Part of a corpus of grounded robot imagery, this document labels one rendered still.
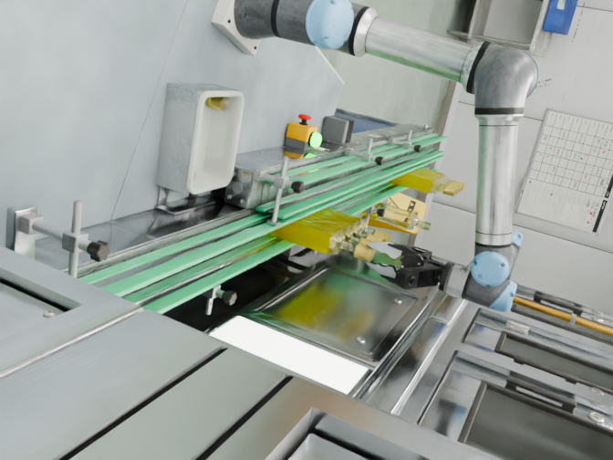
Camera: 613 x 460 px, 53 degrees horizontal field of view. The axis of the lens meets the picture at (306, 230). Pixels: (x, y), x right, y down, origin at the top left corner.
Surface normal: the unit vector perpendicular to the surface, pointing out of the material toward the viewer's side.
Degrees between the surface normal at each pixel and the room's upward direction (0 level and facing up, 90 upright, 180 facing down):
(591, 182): 90
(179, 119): 90
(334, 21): 8
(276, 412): 90
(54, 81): 0
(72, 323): 90
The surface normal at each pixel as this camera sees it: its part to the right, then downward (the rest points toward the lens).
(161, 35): 0.89, 0.30
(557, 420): 0.19, -0.93
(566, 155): -0.42, 0.20
